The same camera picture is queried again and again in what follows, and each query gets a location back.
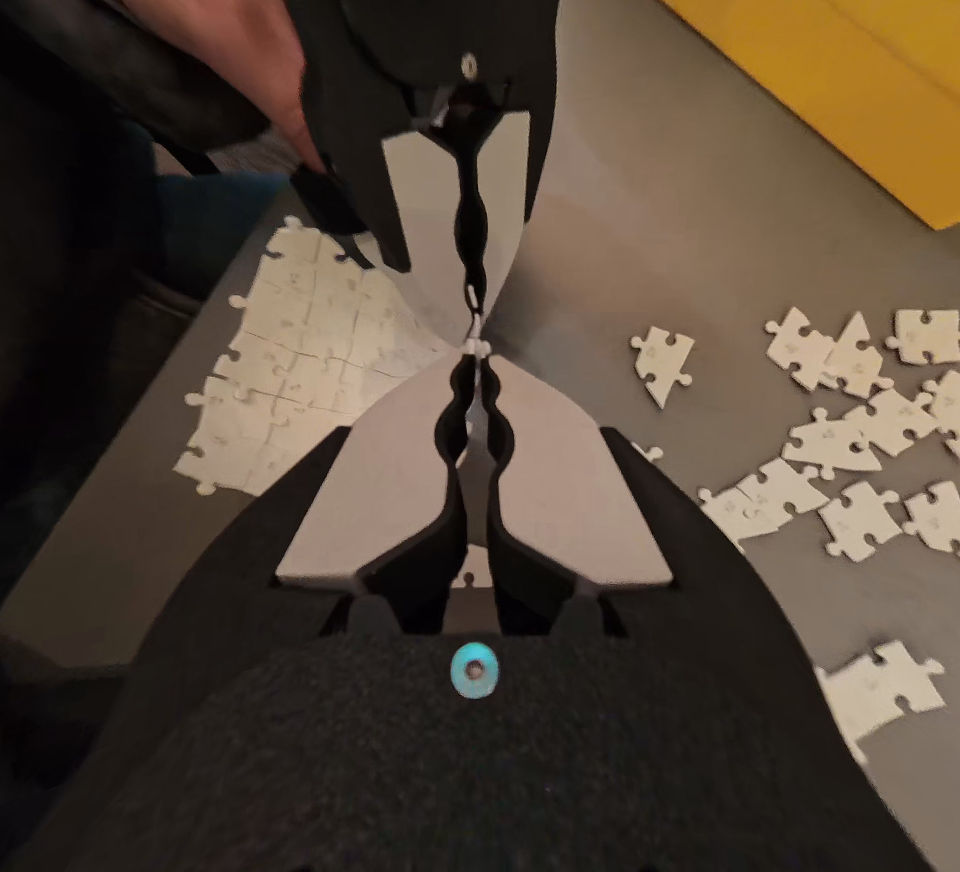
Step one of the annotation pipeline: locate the person's left forearm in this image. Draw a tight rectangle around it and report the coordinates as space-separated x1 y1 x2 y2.
0 0 273 154

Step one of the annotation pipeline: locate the scatter of white puzzle pieces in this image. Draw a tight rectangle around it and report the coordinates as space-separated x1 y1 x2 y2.
628 305 960 765

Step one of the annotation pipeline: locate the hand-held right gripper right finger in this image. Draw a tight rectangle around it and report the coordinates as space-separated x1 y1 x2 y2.
481 354 674 597

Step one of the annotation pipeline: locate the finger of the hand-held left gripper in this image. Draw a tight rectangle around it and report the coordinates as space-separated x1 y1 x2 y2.
474 108 531 321
381 125 483 342

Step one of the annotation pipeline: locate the yellow plastic bin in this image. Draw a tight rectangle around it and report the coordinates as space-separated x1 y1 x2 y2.
592 0 960 233

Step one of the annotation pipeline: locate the partly built puzzle ball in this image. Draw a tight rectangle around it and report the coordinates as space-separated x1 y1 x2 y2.
172 214 470 499

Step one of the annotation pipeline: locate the person's left hand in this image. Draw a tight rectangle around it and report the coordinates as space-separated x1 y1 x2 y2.
63 0 331 175

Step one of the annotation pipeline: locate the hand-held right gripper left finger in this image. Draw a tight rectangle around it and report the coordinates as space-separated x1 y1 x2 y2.
275 354 481 595

